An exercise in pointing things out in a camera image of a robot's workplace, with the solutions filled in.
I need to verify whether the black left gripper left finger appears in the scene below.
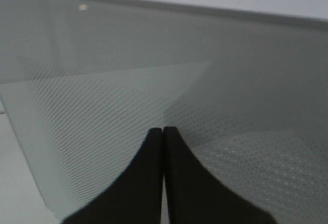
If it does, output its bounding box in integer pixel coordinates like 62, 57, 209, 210
63, 128, 163, 223

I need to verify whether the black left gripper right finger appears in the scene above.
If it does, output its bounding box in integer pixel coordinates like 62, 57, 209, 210
163, 127, 276, 223

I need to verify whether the white microwave door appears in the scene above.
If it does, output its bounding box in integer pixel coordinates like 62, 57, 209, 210
1, 0, 327, 223

